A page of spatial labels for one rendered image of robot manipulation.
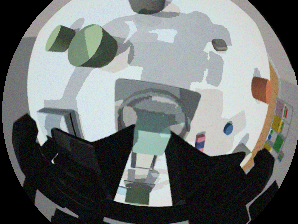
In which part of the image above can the orange cylinder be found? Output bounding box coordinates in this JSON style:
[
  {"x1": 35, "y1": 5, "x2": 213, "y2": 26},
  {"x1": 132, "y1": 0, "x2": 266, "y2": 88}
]
[{"x1": 251, "y1": 76, "x2": 271, "y2": 104}]

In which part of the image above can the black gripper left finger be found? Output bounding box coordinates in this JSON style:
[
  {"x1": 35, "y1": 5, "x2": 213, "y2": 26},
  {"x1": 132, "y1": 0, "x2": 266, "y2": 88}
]
[{"x1": 51, "y1": 124, "x2": 136, "y2": 201}]

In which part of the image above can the white cylinder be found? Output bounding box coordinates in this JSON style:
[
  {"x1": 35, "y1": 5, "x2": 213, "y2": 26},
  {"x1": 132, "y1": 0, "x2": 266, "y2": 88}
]
[{"x1": 231, "y1": 143, "x2": 253, "y2": 167}]

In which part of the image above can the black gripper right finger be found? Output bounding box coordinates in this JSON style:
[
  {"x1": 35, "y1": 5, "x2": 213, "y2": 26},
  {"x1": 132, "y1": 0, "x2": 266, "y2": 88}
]
[{"x1": 165, "y1": 131, "x2": 246, "y2": 206}]

